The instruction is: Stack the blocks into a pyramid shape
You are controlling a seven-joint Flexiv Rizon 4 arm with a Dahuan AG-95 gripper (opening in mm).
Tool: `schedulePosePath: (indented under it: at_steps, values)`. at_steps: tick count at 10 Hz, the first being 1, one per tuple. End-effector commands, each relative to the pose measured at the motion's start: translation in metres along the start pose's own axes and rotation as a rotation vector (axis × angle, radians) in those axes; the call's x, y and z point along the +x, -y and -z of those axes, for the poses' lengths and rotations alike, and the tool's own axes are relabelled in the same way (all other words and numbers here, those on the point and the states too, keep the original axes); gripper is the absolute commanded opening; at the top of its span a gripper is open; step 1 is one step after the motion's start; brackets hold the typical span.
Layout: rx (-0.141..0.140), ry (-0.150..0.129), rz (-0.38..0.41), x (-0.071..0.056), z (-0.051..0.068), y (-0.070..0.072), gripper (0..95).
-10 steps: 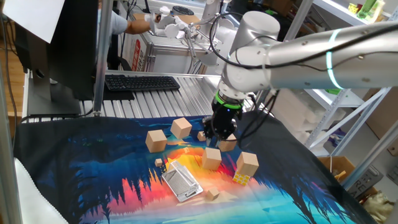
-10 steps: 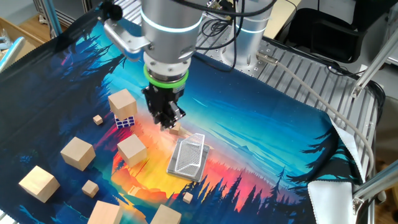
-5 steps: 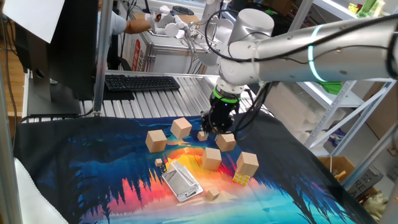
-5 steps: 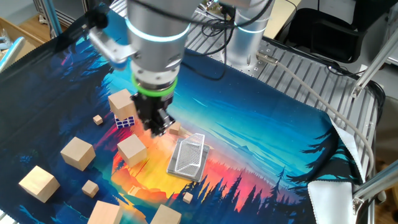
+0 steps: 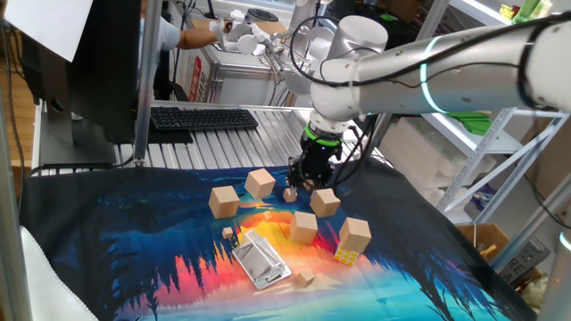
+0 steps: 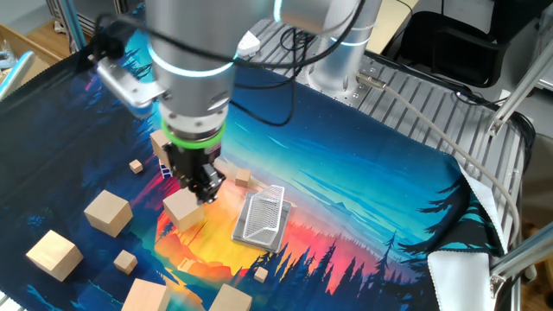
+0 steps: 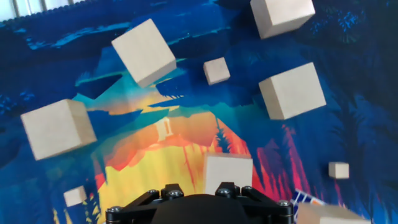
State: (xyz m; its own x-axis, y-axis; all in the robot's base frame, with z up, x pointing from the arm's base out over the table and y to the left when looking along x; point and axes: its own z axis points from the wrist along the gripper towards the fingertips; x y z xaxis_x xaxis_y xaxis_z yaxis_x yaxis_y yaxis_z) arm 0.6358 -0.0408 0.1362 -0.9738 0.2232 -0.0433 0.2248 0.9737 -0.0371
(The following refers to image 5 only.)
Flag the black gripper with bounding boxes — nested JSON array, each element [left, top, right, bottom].
[[286, 135, 342, 198]]

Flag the person forearm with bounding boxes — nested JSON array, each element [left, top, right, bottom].
[[178, 27, 219, 50]]

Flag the Rubik's cube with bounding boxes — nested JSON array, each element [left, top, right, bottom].
[[333, 243, 360, 268]]

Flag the silver metal mesh holder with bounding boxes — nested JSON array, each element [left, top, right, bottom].
[[231, 229, 293, 292]]

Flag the white foam pieces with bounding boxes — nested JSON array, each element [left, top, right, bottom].
[[378, 118, 460, 206]]

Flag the black keyboard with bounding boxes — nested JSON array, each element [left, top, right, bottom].
[[149, 106, 261, 133]]

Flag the black round disc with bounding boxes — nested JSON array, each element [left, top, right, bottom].
[[247, 7, 280, 23]]

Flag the green plastic object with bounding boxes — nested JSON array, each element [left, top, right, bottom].
[[448, 111, 492, 136]]

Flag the colourful forest print cloth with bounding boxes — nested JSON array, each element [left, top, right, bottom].
[[18, 156, 539, 321]]

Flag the cardboard box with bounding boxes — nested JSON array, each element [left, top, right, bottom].
[[455, 222, 510, 264]]

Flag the black computer monitor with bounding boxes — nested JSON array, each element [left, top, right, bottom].
[[20, 0, 143, 167]]

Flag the grey lettered plate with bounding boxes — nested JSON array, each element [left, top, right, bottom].
[[498, 238, 551, 284]]

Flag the white metal shelf rack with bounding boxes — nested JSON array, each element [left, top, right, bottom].
[[418, 0, 571, 273]]

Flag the crumpled plastic bag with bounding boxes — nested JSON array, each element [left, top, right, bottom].
[[519, 274, 543, 309]]

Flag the green yellow bottles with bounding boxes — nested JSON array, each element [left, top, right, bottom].
[[511, 0, 554, 26]]

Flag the white paper sheet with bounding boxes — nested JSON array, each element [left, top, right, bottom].
[[3, 0, 95, 63]]

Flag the green wrist adapter ring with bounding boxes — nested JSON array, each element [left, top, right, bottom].
[[303, 123, 343, 148]]

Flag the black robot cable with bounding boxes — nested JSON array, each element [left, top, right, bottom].
[[288, 11, 571, 188]]

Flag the aluminium vertical post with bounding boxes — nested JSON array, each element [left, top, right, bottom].
[[132, 0, 163, 169]]

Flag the black monitor cable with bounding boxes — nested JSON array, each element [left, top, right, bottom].
[[29, 153, 136, 178]]

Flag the grey frame post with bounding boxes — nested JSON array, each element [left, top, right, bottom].
[[0, 88, 33, 321]]

